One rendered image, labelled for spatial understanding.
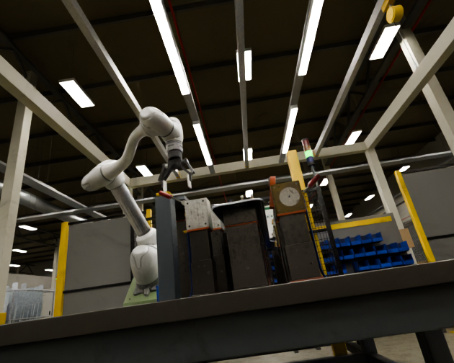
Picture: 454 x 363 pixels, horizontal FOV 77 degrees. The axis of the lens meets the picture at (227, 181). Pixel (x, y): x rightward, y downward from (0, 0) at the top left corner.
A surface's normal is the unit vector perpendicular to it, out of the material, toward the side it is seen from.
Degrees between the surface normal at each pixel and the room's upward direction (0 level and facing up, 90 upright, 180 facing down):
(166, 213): 90
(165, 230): 90
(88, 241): 90
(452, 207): 90
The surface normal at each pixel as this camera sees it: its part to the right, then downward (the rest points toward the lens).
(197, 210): -0.17, -0.36
